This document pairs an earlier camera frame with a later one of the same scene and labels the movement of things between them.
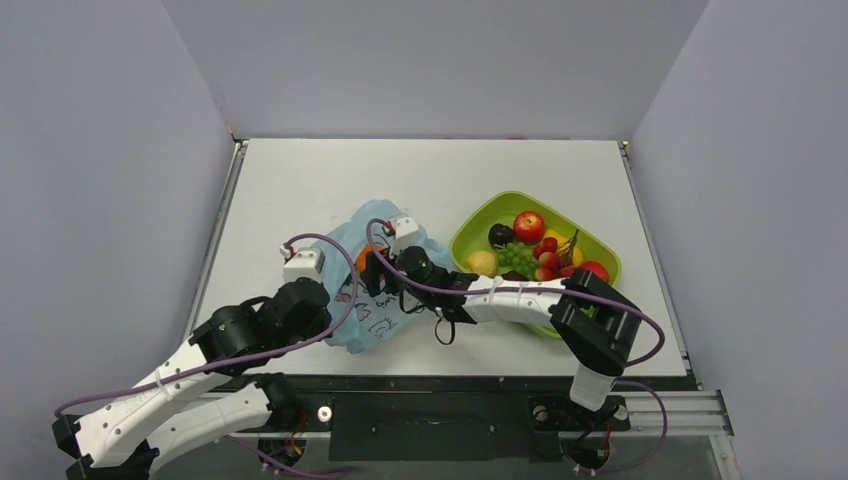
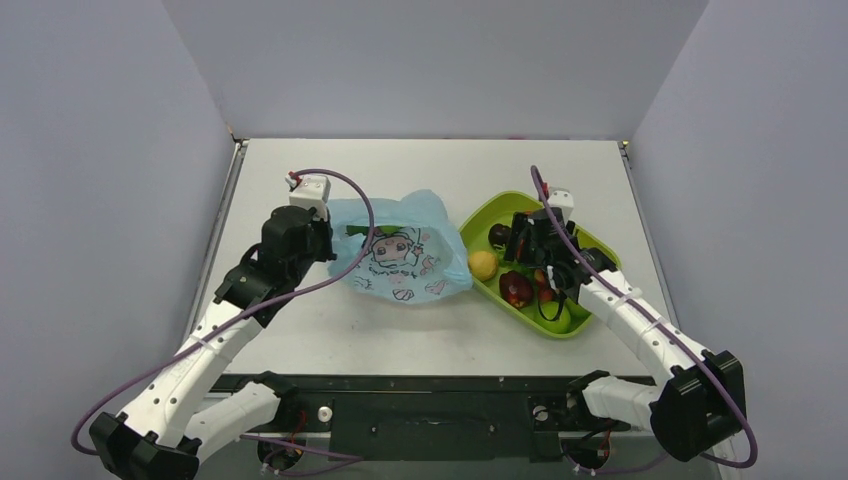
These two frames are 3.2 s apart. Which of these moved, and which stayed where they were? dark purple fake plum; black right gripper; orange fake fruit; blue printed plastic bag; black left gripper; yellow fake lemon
Moved: orange fake fruit; blue printed plastic bag; black right gripper; black left gripper
Stayed: yellow fake lemon; dark purple fake plum
